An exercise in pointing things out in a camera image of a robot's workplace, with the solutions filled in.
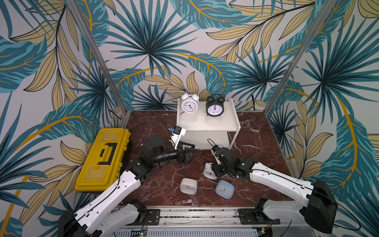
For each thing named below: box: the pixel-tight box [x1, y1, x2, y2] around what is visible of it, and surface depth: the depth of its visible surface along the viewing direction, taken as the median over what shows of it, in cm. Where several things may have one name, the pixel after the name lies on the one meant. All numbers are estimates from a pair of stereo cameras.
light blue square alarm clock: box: [215, 179, 236, 200], surface depth 78 cm
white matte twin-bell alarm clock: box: [202, 162, 218, 180], surface depth 85 cm
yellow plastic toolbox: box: [74, 127, 131, 193], surface depth 78 cm
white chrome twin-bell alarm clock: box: [181, 90, 200, 114], surface depth 70 cm
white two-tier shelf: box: [176, 98, 241, 150], surface depth 73 cm
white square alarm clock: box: [179, 177, 198, 196], surface depth 79 cm
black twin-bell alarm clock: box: [205, 92, 226, 118], surface depth 70 cm
